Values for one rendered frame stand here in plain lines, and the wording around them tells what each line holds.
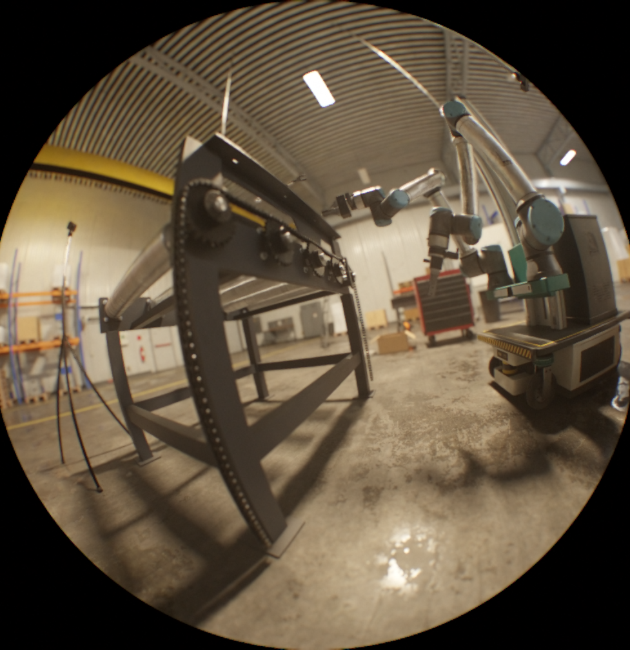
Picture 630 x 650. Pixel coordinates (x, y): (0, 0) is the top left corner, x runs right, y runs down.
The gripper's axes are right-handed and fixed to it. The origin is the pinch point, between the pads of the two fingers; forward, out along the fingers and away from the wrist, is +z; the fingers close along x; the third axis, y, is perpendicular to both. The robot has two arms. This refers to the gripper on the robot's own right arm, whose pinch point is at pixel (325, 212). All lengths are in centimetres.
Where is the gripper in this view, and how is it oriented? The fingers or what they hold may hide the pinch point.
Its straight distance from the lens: 125.2
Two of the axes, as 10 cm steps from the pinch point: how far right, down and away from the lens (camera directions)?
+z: -8.9, 1.8, 4.2
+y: 4.1, -0.7, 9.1
